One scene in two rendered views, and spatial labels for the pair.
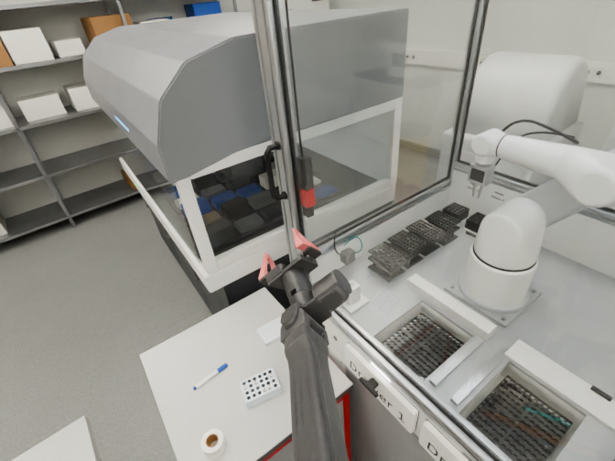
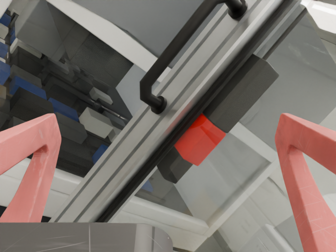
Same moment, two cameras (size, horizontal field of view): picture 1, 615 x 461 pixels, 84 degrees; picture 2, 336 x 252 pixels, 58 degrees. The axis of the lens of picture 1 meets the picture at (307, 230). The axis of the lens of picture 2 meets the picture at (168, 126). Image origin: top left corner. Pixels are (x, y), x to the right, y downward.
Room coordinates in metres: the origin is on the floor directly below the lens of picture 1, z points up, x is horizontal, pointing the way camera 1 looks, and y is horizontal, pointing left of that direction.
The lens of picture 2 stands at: (0.52, 0.08, 1.44)
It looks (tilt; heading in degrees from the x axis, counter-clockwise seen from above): 11 degrees down; 353
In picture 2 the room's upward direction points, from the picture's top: 40 degrees clockwise
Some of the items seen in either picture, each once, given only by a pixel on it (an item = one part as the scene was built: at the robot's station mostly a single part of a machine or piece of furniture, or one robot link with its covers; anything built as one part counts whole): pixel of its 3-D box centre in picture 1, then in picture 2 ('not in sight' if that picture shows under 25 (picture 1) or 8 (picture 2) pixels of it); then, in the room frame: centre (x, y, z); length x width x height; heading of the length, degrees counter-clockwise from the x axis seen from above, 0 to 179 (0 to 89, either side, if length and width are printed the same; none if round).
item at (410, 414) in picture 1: (377, 385); not in sight; (0.58, -0.16, 0.87); 0.29 x 0.02 x 0.11; 32
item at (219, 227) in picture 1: (226, 138); (87, 55); (2.21, 0.46, 1.13); 1.78 x 1.14 x 0.45; 32
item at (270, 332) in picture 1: (275, 329); not in sight; (0.91, 0.17, 0.77); 0.13 x 0.09 x 0.02; 119
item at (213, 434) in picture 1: (213, 443); not in sight; (0.50, 0.35, 0.78); 0.07 x 0.07 x 0.04
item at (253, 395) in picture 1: (260, 387); not in sight; (0.67, 0.22, 0.78); 0.12 x 0.08 x 0.04; 111
